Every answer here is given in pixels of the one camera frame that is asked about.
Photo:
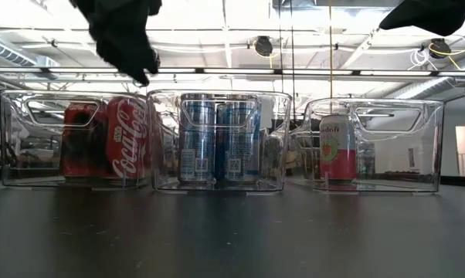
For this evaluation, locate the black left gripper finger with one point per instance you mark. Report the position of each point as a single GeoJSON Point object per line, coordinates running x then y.
{"type": "Point", "coordinates": [147, 54]}
{"type": "Point", "coordinates": [120, 58]}

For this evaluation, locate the red Coca-Cola can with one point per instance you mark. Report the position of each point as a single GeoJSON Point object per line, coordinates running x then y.
{"type": "Point", "coordinates": [128, 143]}
{"type": "Point", "coordinates": [82, 154]}

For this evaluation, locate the blue silver Red Bull can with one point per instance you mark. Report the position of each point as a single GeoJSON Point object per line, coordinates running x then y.
{"type": "Point", "coordinates": [197, 146]}
{"type": "Point", "coordinates": [238, 146]}

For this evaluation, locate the clear plastic storage bin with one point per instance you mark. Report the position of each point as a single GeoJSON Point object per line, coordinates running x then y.
{"type": "Point", "coordinates": [163, 177]}
{"type": "Point", "coordinates": [31, 173]}
{"type": "Point", "coordinates": [402, 173]}

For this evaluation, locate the white red Spindrift can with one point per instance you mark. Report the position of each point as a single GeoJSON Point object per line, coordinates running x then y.
{"type": "Point", "coordinates": [337, 162]}

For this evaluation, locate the horizontal metal crossbar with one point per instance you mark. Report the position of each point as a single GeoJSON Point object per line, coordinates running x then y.
{"type": "Point", "coordinates": [217, 70]}

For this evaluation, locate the ribbed metal air duct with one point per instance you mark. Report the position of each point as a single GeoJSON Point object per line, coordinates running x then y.
{"type": "Point", "coordinates": [8, 52]}

